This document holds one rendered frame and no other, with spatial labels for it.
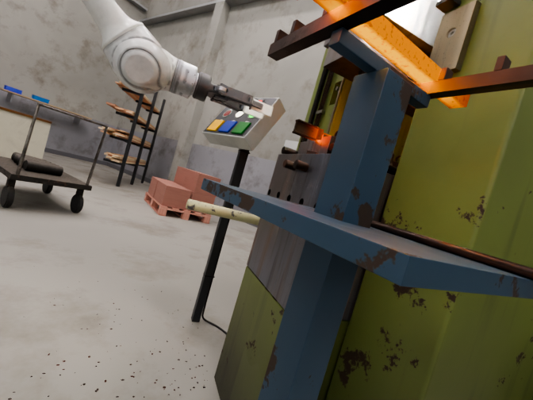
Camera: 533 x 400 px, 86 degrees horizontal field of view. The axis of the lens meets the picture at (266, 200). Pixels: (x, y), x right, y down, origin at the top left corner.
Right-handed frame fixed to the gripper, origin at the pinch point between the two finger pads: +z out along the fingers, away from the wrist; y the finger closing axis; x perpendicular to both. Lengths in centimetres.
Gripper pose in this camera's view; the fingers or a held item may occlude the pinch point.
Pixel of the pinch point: (258, 110)
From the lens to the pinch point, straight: 93.0
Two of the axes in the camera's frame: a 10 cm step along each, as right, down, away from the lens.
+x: 2.8, -9.6, -0.4
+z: 8.9, 2.5, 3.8
